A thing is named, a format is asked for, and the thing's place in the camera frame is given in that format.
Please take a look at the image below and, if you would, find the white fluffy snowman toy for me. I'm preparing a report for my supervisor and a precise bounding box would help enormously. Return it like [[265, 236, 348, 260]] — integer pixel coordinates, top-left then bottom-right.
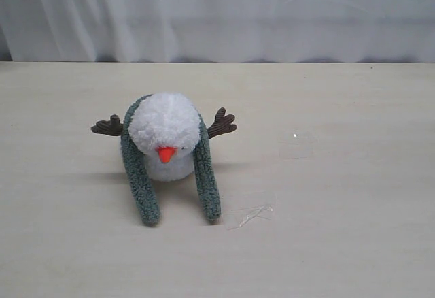
[[91, 92, 237, 182]]

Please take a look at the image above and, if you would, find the green knitted scarf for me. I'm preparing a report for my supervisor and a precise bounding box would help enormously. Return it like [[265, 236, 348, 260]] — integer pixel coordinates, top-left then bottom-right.
[[122, 94, 222, 227]]

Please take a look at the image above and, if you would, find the clear tape piece far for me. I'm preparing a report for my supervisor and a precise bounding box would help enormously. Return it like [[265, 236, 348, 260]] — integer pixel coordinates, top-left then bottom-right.
[[278, 131, 316, 159]]

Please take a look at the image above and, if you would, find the clear tape piece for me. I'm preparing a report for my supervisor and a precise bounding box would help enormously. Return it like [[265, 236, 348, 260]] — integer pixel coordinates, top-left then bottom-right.
[[221, 192, 275, 230], [278, 131, 316, 159]]

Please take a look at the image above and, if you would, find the clear tape piece near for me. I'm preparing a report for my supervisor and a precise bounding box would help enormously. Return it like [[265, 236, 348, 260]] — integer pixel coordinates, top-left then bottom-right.
[[221, 192, 275, 230]]

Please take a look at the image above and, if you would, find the white backdrop curtain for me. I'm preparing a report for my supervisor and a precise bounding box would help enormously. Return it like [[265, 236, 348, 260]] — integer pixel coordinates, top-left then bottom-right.
[[1, 0, 434, 63]]

